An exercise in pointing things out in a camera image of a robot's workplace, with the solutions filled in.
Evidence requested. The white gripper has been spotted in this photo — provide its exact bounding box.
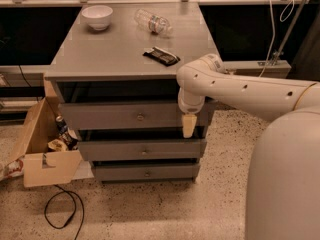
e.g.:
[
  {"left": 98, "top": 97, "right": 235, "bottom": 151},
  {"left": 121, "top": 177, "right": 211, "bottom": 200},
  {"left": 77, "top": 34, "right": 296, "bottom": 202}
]
[{"left": 178, "top": 88, "right": 205, "bottom": 138}]

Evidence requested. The grey top drawer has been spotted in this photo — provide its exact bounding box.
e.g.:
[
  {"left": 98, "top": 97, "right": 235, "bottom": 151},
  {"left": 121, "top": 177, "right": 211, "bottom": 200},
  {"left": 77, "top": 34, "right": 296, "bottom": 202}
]
[{"left": 58, "top": 99, "right": 217, "bottom": 131}]

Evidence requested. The grey drawer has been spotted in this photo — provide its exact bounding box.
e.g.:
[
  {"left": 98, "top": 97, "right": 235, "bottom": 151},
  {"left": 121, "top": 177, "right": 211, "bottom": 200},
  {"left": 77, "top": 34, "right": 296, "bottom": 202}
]
[
  {"left": 93, "top": 163, "right": 200, "bottom": 182},
  {"left": 78, "top": 139, "right": 207, "bottom": 161},
  {"left": 58, "top": 99, "right": 217, "bottom": 131}
]

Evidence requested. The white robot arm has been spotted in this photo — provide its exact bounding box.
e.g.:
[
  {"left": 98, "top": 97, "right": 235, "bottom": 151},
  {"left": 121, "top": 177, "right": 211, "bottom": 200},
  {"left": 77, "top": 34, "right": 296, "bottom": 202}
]
[{"left": 176, "top": 54, "right": 320, "bottom": 240}]

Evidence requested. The grey middle drawer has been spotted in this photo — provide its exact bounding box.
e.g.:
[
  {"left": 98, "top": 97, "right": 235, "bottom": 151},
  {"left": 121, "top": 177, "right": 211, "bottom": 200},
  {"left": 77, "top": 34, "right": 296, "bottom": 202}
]
[{"left": 78, "top": 139, "right": 207, "bottom": 161}]

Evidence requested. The grey bottom drawer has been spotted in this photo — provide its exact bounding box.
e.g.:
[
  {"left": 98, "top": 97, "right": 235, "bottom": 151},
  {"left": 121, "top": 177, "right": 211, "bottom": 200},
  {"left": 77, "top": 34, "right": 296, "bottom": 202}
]
[{"left": 93, "top": 163, "right": 200, "bottom": 182}]

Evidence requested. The grey drawer cabinet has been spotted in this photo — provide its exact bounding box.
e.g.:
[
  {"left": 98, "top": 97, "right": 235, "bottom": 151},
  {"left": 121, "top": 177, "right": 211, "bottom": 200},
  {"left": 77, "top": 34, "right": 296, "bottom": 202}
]
[{"left": 45, "top": 3, "right": 217, "bottom": 172}]

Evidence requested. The open cardboard box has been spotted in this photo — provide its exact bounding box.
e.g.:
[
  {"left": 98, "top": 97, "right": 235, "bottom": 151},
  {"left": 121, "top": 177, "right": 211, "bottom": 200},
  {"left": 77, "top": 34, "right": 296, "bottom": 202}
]
[{"left": 0, "top": 80, "right": 87, "bottom": 187}]

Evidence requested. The dark snack wrapper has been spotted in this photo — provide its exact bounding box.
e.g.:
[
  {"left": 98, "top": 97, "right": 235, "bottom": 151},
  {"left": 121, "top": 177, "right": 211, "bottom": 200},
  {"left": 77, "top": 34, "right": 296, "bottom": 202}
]
[{"left": 143, "top": 47, "right": 180, "bottom": 66}]

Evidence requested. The clear plastic water bottle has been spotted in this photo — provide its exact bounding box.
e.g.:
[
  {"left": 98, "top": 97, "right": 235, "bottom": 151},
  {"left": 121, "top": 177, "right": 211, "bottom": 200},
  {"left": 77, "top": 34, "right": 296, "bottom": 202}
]
[{"left": 134, "top": 9, "right": 173, "bottom": 36}]

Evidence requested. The metal tripod pole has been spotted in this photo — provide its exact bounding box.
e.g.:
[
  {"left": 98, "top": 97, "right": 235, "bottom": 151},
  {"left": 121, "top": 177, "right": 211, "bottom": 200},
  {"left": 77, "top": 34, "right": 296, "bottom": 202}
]
[{"left": 269, "top": 0, "right": 309, "bottom": 66}]

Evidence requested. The soda can in box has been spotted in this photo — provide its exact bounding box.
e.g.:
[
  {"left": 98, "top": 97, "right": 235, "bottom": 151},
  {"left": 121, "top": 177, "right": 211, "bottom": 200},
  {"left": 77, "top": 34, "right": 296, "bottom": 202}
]
[{"left": 55, "top": 115, "right": 68, "bottom": 134}]

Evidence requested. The snack bag in box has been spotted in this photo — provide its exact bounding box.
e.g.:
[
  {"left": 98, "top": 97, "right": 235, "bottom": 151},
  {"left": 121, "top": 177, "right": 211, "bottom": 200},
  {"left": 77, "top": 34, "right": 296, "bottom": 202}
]
[{"left": 48, "top": 139, "right": 68, "bottom": 152}]

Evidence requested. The white ceramic bowl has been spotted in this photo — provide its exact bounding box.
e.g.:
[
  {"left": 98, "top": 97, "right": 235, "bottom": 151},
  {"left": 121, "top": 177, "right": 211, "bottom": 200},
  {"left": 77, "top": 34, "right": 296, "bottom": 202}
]
[{"left": 81, "top": 5, "right": 113, "bottom": 30}]

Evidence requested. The grey metal wall rail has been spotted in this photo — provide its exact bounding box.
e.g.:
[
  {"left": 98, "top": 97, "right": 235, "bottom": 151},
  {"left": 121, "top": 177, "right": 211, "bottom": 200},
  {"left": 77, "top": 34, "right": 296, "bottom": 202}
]
[{"left": 224, "top": 60, "right": 291, "bottom": 79}]

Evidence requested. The black floor cable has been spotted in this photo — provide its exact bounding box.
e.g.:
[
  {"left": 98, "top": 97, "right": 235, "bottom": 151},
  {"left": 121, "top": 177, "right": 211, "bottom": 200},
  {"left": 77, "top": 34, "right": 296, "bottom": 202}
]
[{"left": 44, "top": 184, "right": 85, "bottom": 240}]

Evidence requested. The white hanging cable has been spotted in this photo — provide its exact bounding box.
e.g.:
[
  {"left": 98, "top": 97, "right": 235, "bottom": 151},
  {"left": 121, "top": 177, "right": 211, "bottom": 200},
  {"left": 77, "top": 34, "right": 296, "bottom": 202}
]
[{"left": 258, "top": 0, "right": 278, "bottom": 78}]

